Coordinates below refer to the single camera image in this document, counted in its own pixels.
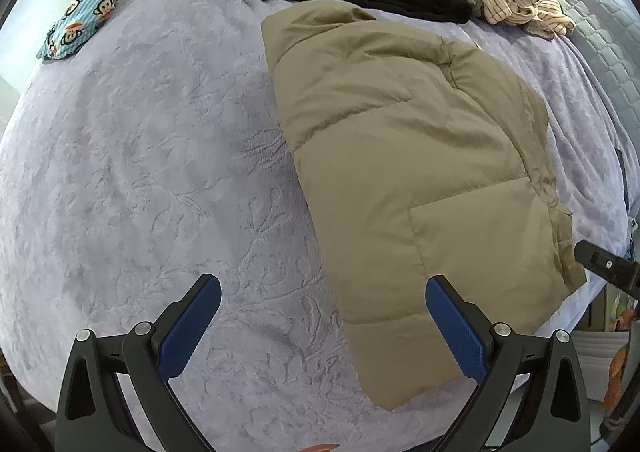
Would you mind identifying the grey quilted bedspread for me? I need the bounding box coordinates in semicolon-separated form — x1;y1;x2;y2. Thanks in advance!
500;0;640;143

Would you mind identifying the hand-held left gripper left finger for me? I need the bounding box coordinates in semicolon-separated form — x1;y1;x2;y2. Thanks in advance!
56;273;222;452

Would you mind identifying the purple embossed blanket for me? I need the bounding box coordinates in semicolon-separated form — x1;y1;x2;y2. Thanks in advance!
0;0;630;452

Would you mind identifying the blue monkey print cloth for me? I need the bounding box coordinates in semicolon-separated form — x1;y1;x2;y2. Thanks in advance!
36;0;121;62

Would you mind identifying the white storage box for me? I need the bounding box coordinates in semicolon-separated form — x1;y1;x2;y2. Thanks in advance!
575;329;621;400

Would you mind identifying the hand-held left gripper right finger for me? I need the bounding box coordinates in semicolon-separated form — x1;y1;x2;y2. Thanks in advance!
425;275;592;452

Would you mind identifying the beige puffer jacket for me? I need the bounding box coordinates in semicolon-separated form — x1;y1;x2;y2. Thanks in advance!
261;0;587;412

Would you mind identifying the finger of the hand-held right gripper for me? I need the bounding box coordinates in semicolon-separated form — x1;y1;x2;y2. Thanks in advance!
573;239;640;300

